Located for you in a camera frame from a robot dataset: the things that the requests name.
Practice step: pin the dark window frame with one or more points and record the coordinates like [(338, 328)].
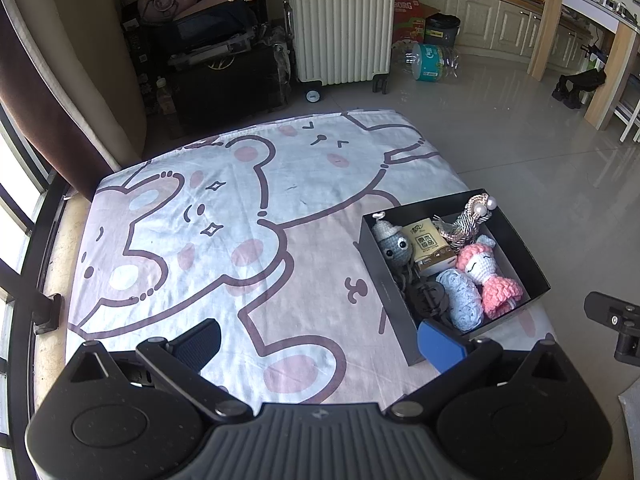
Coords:
[(35, 260)]

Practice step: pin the brown curtain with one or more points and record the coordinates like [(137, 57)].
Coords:
[(55, 125)]

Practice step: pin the red cardboard box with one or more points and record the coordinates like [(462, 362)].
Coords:
[(412, 17)]

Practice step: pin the black storage case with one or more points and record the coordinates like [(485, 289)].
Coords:
[(225, 80)]

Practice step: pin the grey crochet doll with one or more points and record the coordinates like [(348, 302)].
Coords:
[(395, 247)]

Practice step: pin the pink crochet doll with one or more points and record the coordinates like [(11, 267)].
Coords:
[(480, 265)]

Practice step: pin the wooden leg table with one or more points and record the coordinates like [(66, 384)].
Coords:
[(610, 60)]

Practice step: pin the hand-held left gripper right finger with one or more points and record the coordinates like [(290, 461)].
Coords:
[(440, 347)]

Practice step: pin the dark hair claw clip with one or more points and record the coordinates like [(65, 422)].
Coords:
[(425, 297)]

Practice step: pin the black device on floor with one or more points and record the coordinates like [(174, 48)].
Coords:
[(580, 85)]

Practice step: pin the black cardboard box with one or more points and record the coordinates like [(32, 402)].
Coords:
[(385, 300)]

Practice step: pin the gold tissue pack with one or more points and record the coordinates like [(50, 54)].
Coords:
[(430, 247)]

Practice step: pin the cream ribbed suitcase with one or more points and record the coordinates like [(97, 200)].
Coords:
[(340, 20)]

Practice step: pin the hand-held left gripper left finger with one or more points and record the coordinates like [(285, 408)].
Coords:
[(197, 345)]

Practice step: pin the light blue crochet pouch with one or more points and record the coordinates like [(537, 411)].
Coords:
[(460, 300)]

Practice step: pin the black trash bin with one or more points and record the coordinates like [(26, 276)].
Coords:
[(442, 30)]

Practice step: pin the white chair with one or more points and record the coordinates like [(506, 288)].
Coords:
[(631, 110)]

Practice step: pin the black floor bracket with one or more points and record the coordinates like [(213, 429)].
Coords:
[(47, 312)]

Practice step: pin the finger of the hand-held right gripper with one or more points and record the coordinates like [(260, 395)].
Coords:
[(612, 312)]

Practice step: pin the cartoon bear printed blanket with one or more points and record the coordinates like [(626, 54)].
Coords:
[(225, 240)]

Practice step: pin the cream kitchen cabinets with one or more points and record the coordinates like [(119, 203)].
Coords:
[(480, 15)]

